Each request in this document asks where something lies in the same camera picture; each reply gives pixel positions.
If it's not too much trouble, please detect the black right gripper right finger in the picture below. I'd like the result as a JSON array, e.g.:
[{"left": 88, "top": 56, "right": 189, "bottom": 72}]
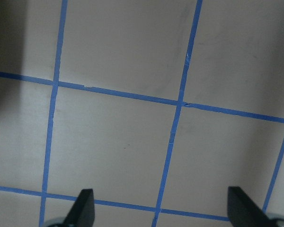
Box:
[{"left": 227, "top": 186, "right": 271, "bottom": 227}]

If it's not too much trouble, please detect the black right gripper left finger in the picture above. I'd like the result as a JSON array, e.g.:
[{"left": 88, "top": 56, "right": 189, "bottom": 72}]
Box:
[{"left": 62, "top": 189, "right": 95, "bottom": 227}]

